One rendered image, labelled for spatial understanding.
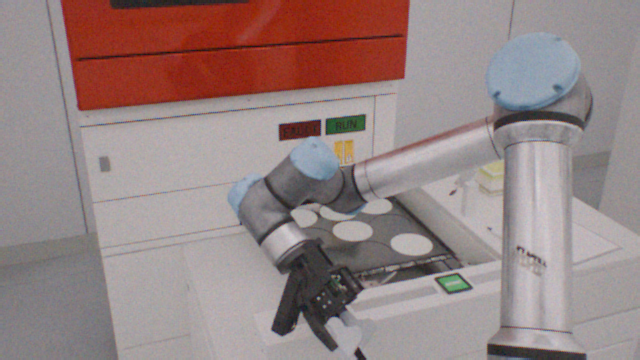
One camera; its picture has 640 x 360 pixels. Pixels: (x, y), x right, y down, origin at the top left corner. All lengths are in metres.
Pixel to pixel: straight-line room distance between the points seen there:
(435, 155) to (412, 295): 0.33
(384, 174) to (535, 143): 0.31
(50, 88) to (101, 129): 1.53
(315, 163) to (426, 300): 0.39
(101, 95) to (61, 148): 1.69
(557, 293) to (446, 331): 0.49
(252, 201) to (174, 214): 0.63
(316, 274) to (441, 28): 2.63
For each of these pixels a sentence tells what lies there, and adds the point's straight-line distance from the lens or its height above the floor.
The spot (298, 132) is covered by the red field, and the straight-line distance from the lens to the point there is 1.62.
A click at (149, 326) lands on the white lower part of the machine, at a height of 0.58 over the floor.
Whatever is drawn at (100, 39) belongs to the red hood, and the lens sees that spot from 1.42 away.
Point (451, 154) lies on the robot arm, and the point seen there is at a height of 1.28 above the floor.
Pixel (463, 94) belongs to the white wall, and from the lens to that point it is 3.69.
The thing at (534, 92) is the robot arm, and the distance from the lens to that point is 0.83.
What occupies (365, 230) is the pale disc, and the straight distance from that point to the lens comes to 1.54.
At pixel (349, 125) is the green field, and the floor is 1.10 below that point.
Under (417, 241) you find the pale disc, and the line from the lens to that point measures 1.52.
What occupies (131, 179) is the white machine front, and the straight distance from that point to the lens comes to 1.57.
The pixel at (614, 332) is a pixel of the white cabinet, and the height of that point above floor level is 0.77.
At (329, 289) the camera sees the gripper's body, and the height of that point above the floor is 1.10.
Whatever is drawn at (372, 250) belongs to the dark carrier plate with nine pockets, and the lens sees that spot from 1.47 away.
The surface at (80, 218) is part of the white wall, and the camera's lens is 3.28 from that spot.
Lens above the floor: 1.66
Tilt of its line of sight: 25 degrees down
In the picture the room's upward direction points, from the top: straight up
